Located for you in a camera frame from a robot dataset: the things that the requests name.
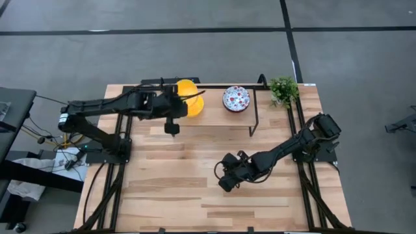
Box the small green artificial plant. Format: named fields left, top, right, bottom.
left=268, top=76, right=300, bottom=109

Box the black metal table frame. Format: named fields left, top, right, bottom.
left=73, top=83, right=354, bottom=234

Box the red floral-print mini bowl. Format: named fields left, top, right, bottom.
left=222, top=85, right=251, bottom=114

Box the yellow cable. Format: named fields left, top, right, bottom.
left=61, top=129, right=82, bottom=147

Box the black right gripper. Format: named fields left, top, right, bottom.
left=216, top=151, right=261, bottom=183

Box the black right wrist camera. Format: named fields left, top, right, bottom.
left=218, top=177, right=237, bottom=193

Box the yellow plastic mini bowl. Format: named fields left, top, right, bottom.
left=176, top=79, right=199, bottom=100
left=187, top=96, right=205, bottom=118

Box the black office chair base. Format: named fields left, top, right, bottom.
left=385, top=104, right=416, bottom=134

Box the white crumpled cloth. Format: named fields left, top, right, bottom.
left=6, top=148, right=86, bottom=202

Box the grey item on desk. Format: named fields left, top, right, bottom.
left=0, top=101, right=11, bottom=122

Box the black desk crossbeam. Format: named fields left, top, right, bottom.
left=0, top=159, right=85, bottom=193

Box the black bar-shaped device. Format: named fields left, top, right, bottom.
left=140, top=77, right=202, bottom=85

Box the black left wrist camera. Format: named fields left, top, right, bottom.
left=164, top=117, right=181, bottom=137

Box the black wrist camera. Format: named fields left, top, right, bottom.
left=164, top=117, right=181, bottom=137
left=218, top=177, right=237, bottom=193

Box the dark grey desk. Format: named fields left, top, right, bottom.
left=0, top=86, right=37, bottom=163

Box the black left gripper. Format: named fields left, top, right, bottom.
left=139, top=83, right=206, bottom=120

